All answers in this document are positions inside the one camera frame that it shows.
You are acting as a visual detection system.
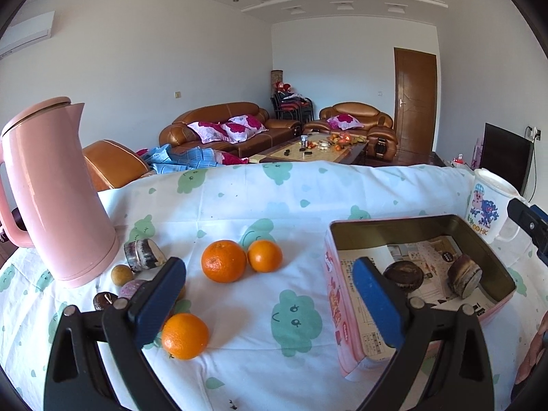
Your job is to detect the brown wooden door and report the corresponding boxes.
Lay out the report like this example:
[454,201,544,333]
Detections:
[394,48,437,154]

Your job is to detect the stacked dark chairs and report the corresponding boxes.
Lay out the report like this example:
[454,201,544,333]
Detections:
[270,92,314,123]

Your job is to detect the brown leather armchair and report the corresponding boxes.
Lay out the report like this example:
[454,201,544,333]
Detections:
[303,102,398,161]

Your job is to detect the dark brown chestnut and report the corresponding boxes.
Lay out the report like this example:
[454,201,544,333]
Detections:
[93,291,118,311]

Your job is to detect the pink electric kettle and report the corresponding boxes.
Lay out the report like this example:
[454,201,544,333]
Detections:
[1,97,119,287]

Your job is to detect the large orange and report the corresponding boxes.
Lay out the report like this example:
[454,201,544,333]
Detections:
[201,239,247,283]

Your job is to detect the pink floral armchair pillow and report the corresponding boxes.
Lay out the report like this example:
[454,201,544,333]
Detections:
[327,113,363,131]

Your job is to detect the sugarcane chunk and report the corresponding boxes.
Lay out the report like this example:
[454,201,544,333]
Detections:
[447,254,483,299]

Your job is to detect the pink floral pillow left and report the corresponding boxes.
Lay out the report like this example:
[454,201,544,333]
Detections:
[188,121,231,144]

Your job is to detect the white wall air conditioner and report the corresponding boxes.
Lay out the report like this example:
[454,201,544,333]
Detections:
[0,11,55,59]

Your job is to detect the black television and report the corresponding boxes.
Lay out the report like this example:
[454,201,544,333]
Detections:
[479,123,533,195]

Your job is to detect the long brown leather sofa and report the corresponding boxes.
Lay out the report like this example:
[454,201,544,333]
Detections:
[159,102,301,158]

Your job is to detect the wooden coffee table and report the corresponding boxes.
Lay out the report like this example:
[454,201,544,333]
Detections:
[249,133,368,164]

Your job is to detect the pink rectangular tin box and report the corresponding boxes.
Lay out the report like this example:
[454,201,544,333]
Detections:
[324,214,516,379]

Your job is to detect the blue plaid blanket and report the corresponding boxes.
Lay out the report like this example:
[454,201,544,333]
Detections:
[138,145,249,174]

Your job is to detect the purple round turnip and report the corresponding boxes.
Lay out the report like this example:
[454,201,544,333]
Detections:
[119,279,147,300]

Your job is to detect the small orange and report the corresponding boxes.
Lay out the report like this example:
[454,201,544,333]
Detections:
[247,239,283,273]

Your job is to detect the white cartoon lidded mug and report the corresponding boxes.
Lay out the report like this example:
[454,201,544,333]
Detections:
[464,169,526,244]

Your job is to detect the person's right hand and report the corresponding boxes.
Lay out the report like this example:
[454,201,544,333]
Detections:
[514,312,548,384]

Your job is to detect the pink floral pillow right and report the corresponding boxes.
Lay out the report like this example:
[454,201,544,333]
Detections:
[221,114,267,144]

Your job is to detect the white green cartoon tablecloth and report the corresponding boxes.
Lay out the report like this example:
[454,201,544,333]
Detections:
[0,160,548,411]

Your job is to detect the small tan round fruit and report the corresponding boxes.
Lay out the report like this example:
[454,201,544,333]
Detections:
[111,264,135,287]

